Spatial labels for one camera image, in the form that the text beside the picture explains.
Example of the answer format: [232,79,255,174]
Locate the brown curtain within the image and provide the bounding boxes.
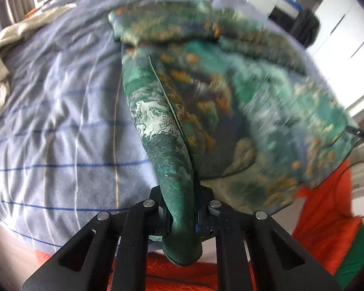
[4,0,28,26]

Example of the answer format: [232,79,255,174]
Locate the white wardrobe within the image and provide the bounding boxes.
[303,0,364,119]

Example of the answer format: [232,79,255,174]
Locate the cream fleece blanket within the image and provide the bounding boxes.
[0,3,78,94]

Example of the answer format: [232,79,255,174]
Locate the person's green garment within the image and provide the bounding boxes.
[334,221,364,291]

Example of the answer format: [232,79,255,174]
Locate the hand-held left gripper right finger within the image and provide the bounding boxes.
[196,185,342,291]

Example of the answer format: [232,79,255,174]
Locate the green landscape print jacket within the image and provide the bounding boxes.
[108,0,364,267]

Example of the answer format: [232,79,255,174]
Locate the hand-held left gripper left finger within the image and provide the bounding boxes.
[21,186,171,291]

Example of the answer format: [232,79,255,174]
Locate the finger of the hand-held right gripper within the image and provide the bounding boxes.
[346,125,364,144]

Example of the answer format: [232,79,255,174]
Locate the black cable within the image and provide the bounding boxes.
[338,157,364,219]

